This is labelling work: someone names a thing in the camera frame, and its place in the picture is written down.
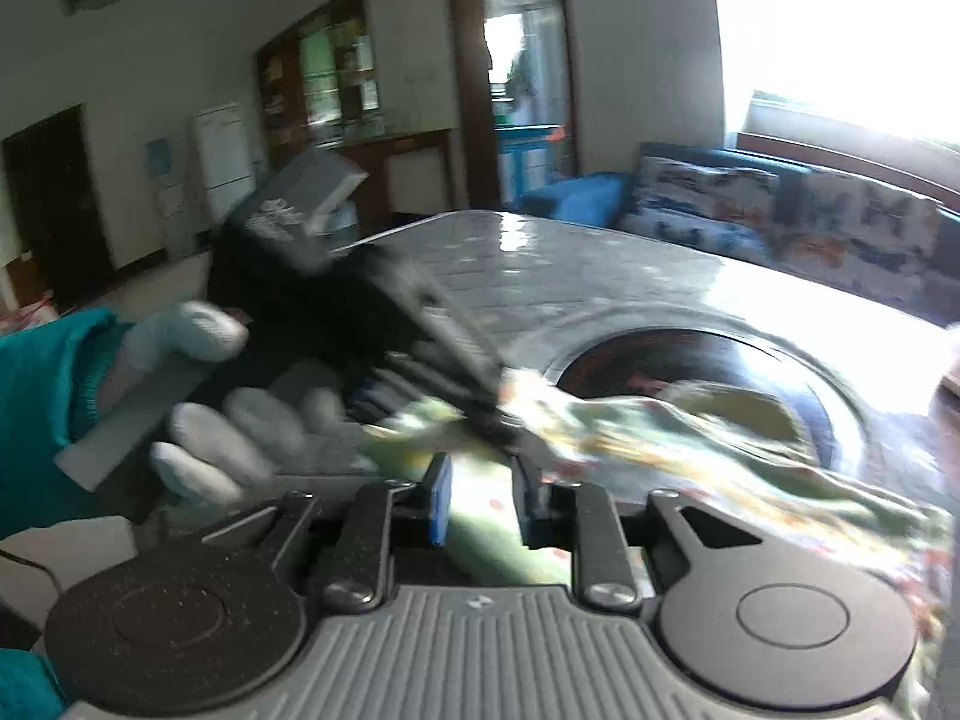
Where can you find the green patterned garment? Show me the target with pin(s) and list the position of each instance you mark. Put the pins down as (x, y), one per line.
(675, 457)

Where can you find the dark wooden display cabinet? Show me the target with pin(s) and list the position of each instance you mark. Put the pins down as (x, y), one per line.
(285, 90)

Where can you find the butterfly print pillow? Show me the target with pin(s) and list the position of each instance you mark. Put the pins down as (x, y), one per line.
(697, 202)
(862, 240)

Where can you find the white refrigerator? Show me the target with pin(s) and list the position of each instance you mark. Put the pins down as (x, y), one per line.
(225, 157)

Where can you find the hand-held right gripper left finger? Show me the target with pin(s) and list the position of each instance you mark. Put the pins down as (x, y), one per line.
(439, 502)

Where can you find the round black induction hob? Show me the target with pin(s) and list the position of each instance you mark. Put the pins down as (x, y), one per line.
(675, 360)

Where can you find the water dispenser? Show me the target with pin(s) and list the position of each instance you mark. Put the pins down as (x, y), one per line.
(169, 195)

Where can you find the person's teal jacket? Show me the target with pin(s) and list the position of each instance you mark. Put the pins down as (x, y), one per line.
(22, 690)

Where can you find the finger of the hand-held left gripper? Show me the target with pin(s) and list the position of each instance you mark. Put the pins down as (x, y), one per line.
(465, 352)
(420, 390)

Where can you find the blue sofa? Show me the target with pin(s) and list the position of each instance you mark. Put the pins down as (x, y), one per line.
(570, 199)

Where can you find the brown door frame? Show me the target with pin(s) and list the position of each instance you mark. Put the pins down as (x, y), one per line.
(461, 90)

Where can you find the window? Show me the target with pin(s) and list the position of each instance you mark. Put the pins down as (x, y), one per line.
(825, 30)

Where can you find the teal low cabinet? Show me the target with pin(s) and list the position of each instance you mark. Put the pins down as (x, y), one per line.
(525, 157)

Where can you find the dark wooden door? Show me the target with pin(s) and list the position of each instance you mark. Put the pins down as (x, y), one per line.
(52, 202)

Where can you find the person's left hand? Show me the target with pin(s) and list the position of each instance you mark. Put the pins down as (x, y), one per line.
(255, 427)

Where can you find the person's left forearm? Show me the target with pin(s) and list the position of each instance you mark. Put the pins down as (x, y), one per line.
(37, 405)

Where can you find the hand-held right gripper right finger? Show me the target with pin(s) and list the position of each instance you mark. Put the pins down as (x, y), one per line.
(529, 502)

